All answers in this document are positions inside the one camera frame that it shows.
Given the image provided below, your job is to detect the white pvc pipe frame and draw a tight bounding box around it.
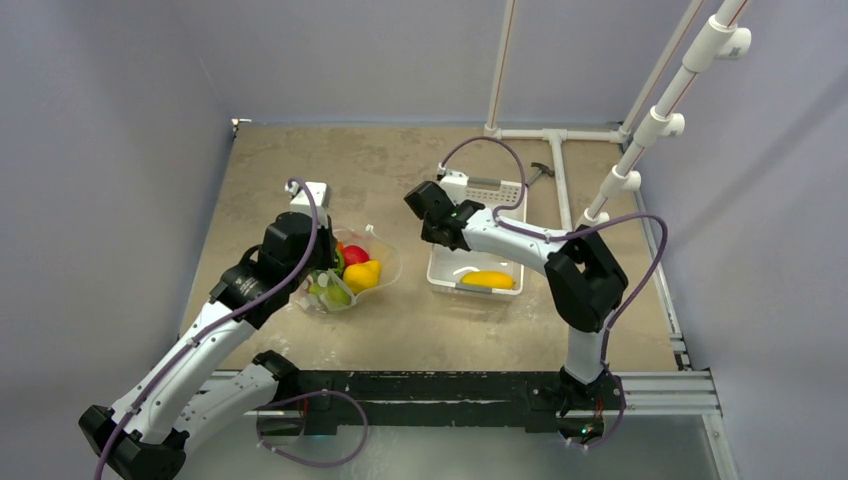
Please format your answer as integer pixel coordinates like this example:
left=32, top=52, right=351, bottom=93
left=483, top=0, right=752, bottom=228

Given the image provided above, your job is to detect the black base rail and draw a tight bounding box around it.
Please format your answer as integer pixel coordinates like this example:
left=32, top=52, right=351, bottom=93
left=188, top=365, right=720, bottom=443

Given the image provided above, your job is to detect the yellow mango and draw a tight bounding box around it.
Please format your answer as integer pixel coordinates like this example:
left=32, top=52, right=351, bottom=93
left=460, top=271, right=515, bottom=290

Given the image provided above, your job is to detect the clear zip top bag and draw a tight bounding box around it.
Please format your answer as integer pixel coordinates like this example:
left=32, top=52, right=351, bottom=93
left=292, top=225, right=402, bottom=313

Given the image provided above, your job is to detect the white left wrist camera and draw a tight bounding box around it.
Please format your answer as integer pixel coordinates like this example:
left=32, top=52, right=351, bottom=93
left=284, top=178, right=331, bottom=217

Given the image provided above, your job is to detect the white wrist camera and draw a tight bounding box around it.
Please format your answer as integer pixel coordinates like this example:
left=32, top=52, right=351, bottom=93
left=284, top=178, right=331, bottom=217
left=437, top=169, right=469, bottom=204

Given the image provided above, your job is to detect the white plastic basket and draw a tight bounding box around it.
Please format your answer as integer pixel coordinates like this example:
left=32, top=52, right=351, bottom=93
left=426, top=176, right=524, bottom=301

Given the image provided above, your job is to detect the green lime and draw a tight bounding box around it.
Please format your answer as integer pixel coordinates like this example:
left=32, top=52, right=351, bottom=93
left=309, top=271, right=353, bottom=311

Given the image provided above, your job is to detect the black hammer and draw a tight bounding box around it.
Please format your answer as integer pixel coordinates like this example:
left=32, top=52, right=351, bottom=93
left=526, top=162, right=555, bottom=187

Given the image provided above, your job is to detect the green ridged squash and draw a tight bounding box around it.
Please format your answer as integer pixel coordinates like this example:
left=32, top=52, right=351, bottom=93
left=331, top=250, right=346, bottom=278

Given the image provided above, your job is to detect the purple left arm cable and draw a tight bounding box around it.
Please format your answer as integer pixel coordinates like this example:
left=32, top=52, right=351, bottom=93
left=92, top=176, right=325, bottom=480

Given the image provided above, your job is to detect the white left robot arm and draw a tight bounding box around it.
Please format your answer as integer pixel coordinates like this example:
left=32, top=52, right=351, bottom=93
left=79, top=207, right=336, bottom=479

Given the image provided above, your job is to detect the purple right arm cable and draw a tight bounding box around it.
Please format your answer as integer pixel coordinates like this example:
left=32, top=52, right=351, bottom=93
left=440, top=137, right=669, bottom=372

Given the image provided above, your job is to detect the red apple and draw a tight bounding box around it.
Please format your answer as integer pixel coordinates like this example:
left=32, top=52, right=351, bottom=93
left=341, top=245, right=370, bottom=267

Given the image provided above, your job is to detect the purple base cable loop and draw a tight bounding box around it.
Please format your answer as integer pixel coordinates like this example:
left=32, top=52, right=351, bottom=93
left=255, top=389, right=370, bottom=470

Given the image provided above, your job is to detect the yellow bell pepper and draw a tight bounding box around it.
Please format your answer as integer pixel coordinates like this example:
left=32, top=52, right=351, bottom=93
left=342, top=260, right=381, bottom=295

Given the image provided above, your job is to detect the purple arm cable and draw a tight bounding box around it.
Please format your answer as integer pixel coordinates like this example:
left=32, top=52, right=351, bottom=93
left=92, top=176, right=325, bottom=480
left=440, top=137, right=669, bottom=372

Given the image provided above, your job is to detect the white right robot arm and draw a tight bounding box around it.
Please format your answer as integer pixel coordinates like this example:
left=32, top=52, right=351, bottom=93
left=404, top=181, right=629, bottom=407

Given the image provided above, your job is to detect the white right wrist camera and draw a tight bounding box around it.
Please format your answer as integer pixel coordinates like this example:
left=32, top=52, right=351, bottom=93
left=437, top=169, right=469, bottom=204

